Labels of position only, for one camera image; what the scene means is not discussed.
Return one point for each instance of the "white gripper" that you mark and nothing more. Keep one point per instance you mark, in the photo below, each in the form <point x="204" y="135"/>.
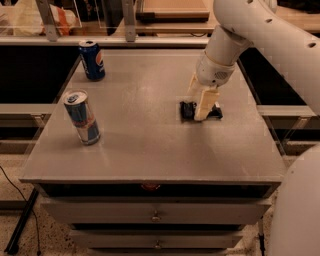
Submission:
<point x="212" y="73"/>

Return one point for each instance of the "dark blue rxbar wrapper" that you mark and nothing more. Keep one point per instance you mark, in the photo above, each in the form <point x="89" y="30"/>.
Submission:
<point x="187" y="111"/>

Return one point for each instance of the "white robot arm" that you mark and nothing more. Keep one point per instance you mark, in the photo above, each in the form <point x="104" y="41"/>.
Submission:
<point x="295" y="54"/>

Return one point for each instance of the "wooden board on shelf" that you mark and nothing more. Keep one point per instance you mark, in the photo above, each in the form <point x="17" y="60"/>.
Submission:
<point x="157" y="11"/>

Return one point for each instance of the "grey drawer cabinet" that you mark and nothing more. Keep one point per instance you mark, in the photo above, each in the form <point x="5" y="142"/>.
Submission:
<point x="147" y="153"/>

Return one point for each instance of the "blue pepsi can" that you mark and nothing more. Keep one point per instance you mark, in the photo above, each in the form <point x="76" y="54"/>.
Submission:
<point x="92" y="60"/>

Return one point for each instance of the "red bull can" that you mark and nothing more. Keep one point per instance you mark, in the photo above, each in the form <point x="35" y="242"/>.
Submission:
<point x="78" y="108"/>

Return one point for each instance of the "upper drawer with knob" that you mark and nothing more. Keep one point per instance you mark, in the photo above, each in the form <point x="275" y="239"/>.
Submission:
<point x="219" y="212"/>

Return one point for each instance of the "drawer with knob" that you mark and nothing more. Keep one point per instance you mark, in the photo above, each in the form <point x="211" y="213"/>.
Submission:
<point x="156" y="239"/>
<point x="219" y="212"/>

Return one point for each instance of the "lower drawer with knob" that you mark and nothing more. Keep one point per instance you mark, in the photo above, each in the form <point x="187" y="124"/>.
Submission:
<point x="156" y="239"/>

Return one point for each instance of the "orange white plastic bag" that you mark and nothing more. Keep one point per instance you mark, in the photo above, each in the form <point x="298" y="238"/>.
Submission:
<point x="23" y="19"/>

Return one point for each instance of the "black floor bar left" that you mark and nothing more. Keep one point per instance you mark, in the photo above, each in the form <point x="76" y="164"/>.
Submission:
<point x="26" y="208"/>

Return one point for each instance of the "metal shelf rail frame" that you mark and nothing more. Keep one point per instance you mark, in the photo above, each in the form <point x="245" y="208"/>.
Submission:
<point x="130" y="33"/>

